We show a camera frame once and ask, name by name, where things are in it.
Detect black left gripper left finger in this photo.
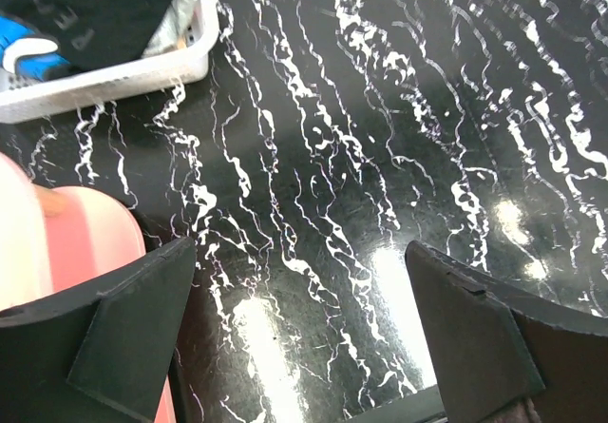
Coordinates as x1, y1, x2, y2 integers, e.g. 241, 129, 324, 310
1, 238, 196, 422

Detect white plastic laundry basket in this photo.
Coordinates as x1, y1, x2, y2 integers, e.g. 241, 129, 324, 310
1, 0, 219, 125

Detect pink oval tiered stool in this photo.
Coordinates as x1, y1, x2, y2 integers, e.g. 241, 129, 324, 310
0, 151, 175, 423

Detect black daisy print t-shirt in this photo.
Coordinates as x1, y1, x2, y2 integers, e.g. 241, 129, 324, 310
1, 0, 173, 82

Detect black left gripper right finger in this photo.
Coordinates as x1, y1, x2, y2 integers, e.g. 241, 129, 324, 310
405, 241, 607, 422

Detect grey t-shirt in basket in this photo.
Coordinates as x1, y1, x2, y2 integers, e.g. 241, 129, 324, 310
142, 0, 199, 58

